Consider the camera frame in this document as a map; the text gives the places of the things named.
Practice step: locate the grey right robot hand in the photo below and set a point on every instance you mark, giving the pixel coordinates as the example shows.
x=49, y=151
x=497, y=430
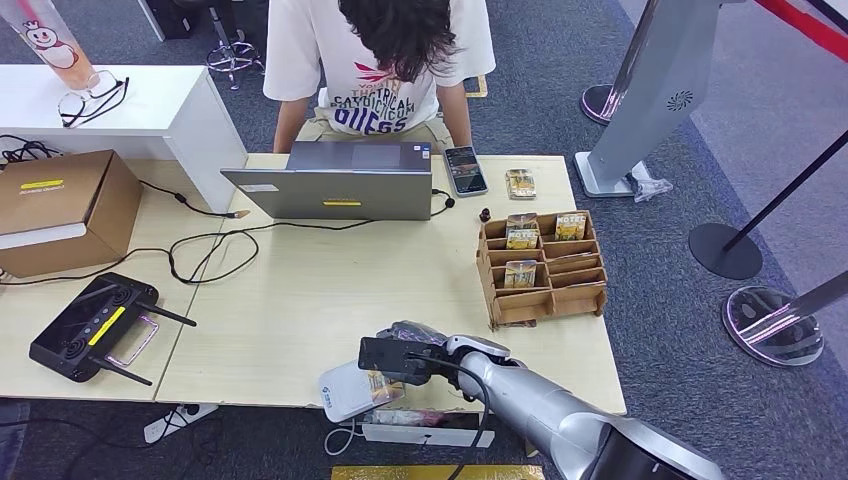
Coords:
x=414, y=331

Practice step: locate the wooden card organiser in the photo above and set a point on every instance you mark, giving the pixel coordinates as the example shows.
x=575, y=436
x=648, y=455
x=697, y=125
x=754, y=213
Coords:
x=576, y=291

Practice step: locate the person's right forearm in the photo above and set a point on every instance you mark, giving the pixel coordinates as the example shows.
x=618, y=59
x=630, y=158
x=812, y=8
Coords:
x=290, y=129

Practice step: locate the person's left forearm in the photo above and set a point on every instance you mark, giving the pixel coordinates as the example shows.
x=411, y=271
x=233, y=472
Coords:
x=454, y=116

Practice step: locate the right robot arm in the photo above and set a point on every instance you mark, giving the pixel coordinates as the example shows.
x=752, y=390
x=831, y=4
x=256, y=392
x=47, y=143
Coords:
x=530, y=404

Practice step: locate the person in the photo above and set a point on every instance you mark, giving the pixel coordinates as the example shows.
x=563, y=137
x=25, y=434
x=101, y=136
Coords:
x=371, y=99

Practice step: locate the pink wrapped package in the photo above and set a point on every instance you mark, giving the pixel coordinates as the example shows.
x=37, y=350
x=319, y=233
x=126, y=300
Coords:
x=411, y=418

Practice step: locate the long white power strip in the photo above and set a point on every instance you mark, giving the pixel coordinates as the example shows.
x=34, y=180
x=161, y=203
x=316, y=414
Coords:
x=424, y=436

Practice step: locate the small black knob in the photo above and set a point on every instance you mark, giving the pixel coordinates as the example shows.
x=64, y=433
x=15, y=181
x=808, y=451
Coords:
x=485, y=214

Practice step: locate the shiny yellow floor tape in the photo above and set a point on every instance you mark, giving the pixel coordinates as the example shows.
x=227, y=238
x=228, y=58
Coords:
x=430, y=473

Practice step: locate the grey laptop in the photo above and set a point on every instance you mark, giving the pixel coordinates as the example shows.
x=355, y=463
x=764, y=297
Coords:
x=331, y=192

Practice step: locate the black smartphone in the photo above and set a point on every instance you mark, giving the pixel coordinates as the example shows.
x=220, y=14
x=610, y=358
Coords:
x=467, y=175

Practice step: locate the stack of hotel cards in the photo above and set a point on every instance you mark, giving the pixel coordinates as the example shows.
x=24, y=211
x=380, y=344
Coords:
x=521, y=184

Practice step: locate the yellow floor tape square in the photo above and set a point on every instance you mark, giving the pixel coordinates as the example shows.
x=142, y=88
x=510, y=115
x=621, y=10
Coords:
x=484, y=86

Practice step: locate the clear plastic wrap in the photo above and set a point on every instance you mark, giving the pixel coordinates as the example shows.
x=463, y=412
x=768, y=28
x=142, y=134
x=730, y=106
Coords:
x=649, y=189

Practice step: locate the clear purple-edged sleeve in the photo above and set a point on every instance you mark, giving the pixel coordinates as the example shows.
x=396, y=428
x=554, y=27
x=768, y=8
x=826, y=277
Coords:
x=136, y=344

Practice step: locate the chrome stanchion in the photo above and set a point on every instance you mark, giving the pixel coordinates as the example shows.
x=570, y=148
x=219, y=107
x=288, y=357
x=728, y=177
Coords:
x=596, y=102
x=772, y=331

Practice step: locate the black stanchion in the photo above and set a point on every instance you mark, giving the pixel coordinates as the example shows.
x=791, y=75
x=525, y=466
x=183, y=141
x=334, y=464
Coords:
x=725, y=252

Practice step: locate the chrome stool base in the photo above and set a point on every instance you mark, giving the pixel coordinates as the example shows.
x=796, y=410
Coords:
x=228, y=64

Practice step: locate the black controller with antennas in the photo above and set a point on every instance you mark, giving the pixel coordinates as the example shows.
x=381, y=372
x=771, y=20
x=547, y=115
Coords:
x=79, y=331

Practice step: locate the white cabinet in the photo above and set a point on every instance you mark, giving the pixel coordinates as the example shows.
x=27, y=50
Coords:
x=166, y=99

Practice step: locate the silver kiosk stand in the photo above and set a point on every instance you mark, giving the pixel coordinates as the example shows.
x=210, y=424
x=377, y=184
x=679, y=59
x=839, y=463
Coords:
x=662, y=79

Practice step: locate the brown cardboard box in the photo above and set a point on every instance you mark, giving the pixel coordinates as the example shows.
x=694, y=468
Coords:
x=53, y=192

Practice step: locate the black-framed glasses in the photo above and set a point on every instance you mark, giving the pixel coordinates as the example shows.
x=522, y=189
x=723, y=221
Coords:
x=79, y=106

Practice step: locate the pink snowman drink cup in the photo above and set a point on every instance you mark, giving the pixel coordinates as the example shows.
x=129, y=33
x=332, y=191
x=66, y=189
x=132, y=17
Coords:
x=53, y=46

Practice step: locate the red barrier belt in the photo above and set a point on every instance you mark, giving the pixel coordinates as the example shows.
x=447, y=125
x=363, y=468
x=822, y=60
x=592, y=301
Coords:
x=802, y=25

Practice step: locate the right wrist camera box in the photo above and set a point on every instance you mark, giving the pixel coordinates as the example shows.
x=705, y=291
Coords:
x=391, y=361

